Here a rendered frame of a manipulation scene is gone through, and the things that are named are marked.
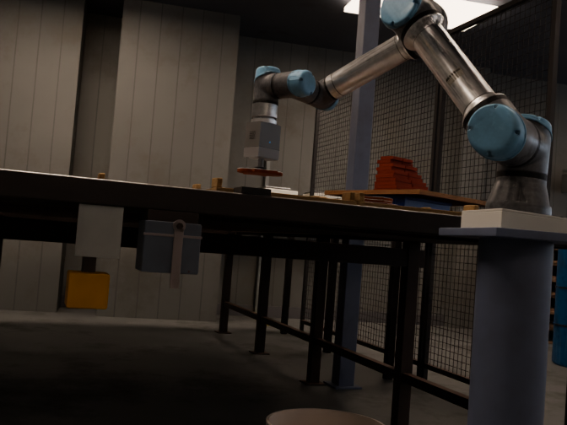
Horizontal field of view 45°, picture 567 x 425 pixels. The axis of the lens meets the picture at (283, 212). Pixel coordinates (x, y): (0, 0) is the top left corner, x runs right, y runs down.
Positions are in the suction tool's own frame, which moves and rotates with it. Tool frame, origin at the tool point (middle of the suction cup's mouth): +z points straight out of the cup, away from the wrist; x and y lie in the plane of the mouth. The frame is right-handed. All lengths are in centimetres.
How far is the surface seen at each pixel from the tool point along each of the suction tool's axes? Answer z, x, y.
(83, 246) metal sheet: 24, 5, 57
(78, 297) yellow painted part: 35, 7, 59
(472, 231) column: 13, 67, -5
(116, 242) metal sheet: 22, 8, 51
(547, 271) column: 21, 79, -17
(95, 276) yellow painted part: 30, 8, 56
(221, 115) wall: -101, -366, -285
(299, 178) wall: -54, -368, -404
